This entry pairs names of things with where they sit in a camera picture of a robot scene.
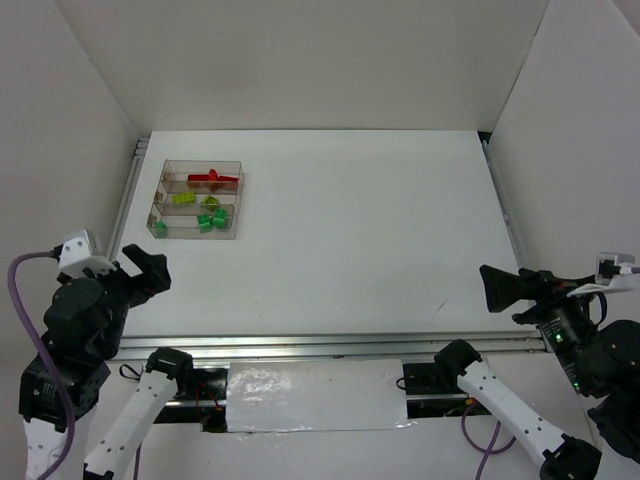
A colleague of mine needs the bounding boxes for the lime long lego brick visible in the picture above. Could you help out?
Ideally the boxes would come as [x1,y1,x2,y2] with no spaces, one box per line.
[171,192,196,205]

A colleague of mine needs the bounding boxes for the dark green small lego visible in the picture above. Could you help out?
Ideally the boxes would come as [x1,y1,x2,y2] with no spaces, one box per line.
[210,210,228,229]

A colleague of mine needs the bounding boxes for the lime rounded lego brick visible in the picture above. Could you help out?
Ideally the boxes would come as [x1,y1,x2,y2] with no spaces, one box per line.
[201,195,220,209]

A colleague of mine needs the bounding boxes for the red sloped lego brick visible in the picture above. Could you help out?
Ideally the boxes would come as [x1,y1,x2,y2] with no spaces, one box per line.
[187,174,210,186]

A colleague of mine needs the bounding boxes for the red rounded lego brick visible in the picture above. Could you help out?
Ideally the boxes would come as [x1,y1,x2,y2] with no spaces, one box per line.
[208,169,239,191]

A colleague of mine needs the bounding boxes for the green square lego brick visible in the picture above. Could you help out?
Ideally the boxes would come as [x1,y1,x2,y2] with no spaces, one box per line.
[196,214,213,233]

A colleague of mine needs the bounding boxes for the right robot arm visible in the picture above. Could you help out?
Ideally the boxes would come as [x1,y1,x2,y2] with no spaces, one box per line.
[435,261,639,479]

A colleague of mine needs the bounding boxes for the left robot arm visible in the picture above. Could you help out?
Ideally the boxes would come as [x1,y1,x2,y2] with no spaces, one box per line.
[7,237,225,479]

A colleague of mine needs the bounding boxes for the clear three-compartment plastic container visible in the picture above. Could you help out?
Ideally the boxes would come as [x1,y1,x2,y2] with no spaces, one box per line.
[146,159,244,240]

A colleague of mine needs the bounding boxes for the white foil cover plate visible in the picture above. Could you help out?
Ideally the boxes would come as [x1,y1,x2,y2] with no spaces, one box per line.
[226,359,411,433]

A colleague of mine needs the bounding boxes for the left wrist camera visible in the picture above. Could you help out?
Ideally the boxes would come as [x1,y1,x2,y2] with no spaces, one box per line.
[57,229,117,278]

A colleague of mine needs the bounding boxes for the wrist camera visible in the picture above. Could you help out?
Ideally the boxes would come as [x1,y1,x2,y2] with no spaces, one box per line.
[57,229,117,278]
[568,252,639,297]

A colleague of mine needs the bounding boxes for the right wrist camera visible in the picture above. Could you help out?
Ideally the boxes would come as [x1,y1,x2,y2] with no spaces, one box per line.
[568,252,639,297]

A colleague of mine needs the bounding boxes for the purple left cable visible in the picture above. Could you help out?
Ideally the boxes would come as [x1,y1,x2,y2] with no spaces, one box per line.
[8,249,77,480]

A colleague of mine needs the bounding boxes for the purple cable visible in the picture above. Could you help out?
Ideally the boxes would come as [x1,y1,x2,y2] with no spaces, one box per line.
[462,267,640,480]
[8,249,77,480]

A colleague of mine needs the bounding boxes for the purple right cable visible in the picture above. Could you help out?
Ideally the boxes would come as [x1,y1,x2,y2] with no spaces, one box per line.
[462,267,640,480]

